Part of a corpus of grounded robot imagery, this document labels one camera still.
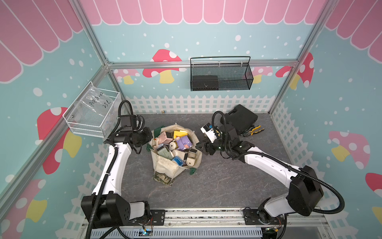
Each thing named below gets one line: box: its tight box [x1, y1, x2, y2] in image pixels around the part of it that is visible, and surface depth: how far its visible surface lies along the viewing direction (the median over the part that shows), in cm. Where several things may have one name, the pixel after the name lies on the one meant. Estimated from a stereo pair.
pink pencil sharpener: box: [158, 131, 174, 145], surface depth 85 cm
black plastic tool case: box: [220, 104, 259, 134], surface depth 115 cm
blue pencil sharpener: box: [172, 155, 184, 167], surface depth 79 cm
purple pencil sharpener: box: [176, 135, 193, 151], surface depth 83 cm
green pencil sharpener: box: [156, 144, 175, 161], surface depth 77 cm
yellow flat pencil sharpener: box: [173, 130, 189, 139], surface depth 91 cm
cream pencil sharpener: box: [186, 148, 198, 167], surface depth 83 cm
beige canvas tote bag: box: [146, 122, 203, 186], surface depth 82 cm
